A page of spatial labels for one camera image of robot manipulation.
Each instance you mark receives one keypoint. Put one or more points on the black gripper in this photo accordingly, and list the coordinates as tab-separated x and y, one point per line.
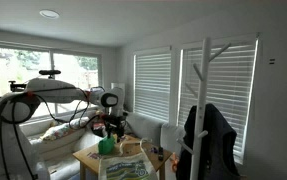
114	125

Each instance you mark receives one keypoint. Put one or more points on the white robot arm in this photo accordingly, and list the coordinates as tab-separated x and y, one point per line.
18	159

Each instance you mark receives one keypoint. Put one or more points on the wooden side table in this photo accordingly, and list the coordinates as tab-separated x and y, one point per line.
89	157

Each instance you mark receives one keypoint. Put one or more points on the floral cushion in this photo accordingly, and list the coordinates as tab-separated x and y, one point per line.
62	130

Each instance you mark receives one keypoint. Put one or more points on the white table lamp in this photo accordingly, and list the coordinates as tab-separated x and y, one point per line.
118	85

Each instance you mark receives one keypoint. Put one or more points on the small purple object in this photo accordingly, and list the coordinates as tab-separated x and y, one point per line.
154	150

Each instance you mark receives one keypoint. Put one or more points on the black remote control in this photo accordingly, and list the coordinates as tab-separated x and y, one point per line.
160	154

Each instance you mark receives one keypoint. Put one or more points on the left window blind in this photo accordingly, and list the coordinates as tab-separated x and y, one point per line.
152	85

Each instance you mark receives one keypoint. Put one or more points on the white sofa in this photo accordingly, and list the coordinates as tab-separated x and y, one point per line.
57	154

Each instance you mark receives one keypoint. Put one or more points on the orange object by table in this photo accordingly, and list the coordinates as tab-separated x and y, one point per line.
174	164

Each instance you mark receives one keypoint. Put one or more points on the white coat rack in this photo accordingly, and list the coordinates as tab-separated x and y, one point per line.
199	132

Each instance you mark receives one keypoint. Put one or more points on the dark grey hanging jacket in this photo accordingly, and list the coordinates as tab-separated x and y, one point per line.
217	159

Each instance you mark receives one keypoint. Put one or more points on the round ceiling light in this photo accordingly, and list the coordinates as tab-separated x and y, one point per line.
50	14

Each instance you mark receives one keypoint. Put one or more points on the black camera on boom arm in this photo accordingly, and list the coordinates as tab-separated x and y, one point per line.
14	87

